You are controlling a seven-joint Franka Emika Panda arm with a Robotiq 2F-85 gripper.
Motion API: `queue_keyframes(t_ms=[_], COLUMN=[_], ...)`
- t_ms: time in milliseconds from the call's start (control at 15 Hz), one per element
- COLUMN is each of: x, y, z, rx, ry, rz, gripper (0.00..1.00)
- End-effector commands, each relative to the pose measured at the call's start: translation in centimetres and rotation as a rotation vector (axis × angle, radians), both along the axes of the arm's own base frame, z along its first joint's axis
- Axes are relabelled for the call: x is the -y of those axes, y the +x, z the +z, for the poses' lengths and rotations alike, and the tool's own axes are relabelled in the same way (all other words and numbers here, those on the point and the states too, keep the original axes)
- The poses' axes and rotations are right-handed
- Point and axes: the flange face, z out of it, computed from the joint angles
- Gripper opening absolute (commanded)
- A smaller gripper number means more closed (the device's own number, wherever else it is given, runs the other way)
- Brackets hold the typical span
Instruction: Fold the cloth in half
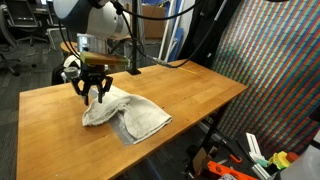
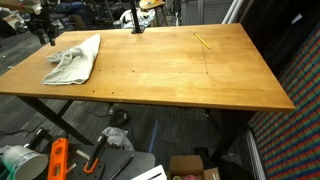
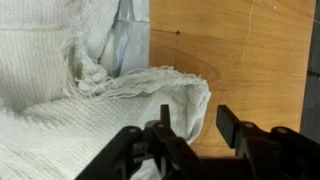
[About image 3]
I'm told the white woven cloth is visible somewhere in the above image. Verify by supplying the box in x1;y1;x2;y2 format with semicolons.
0;0;212;180

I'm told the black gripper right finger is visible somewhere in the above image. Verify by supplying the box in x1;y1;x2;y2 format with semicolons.
215;104;320;180

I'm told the grey duct tape strip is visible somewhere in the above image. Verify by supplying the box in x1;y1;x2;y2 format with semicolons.
99;0;151;78

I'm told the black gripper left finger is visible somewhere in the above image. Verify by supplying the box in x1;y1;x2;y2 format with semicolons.
74;104;214;180

